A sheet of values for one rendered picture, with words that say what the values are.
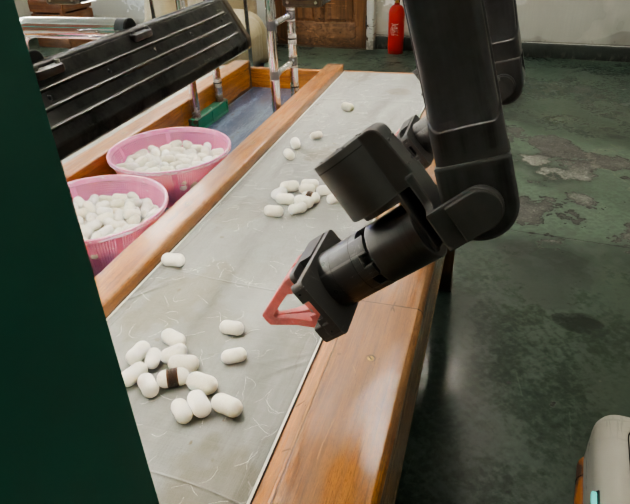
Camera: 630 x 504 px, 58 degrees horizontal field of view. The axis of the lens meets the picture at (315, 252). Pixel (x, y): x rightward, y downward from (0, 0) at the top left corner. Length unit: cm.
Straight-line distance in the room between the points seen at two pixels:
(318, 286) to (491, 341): 145
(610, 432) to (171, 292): 93
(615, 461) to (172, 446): 91
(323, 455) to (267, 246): 44
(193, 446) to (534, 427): 120
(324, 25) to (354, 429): 529
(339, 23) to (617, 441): 485
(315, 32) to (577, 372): 451
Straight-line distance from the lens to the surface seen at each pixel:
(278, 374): 70
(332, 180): 48
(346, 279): 51
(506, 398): 176
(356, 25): 565
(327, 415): 62
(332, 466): 58
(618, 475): 129
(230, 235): 99
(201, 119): 166
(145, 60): 67
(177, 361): 71
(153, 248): 93
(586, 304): 219
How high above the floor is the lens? 123
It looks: 32 degrees down
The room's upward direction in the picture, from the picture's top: 2 degrees counter-clockwise
